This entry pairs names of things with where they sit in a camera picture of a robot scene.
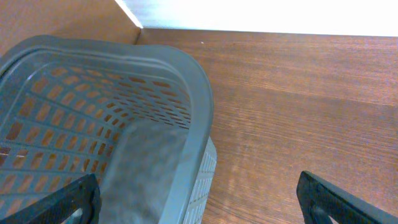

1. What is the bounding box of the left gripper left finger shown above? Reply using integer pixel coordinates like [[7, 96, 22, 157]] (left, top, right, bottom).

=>
[[1, 174, 101, 224]]

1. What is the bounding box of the grey plastic basket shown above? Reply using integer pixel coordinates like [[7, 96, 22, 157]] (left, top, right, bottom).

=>
[[1, 35, 217, 223]]

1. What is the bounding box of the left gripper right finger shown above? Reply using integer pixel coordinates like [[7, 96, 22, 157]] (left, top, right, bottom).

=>
[[296, 170, 397, 224]]

